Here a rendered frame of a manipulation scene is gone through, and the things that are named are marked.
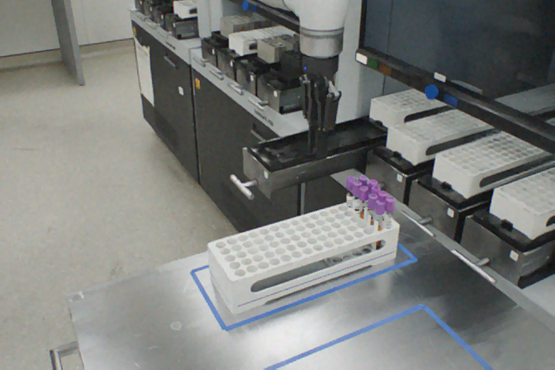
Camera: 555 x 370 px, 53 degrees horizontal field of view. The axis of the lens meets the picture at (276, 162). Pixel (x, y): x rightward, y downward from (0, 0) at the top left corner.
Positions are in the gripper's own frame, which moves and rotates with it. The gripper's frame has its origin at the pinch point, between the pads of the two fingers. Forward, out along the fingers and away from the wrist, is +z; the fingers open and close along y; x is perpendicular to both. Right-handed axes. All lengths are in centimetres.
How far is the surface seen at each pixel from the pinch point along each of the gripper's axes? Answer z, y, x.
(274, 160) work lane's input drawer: 2.5, 0.6, 10.8
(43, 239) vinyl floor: 84, 118, 56
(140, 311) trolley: 2, -31, 51
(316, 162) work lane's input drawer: 4.1, -2.2, 1.6
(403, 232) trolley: 2.4, -34.1, 4.0
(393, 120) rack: -0.2, 0.0, -21.7
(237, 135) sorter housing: 30, 68, -11
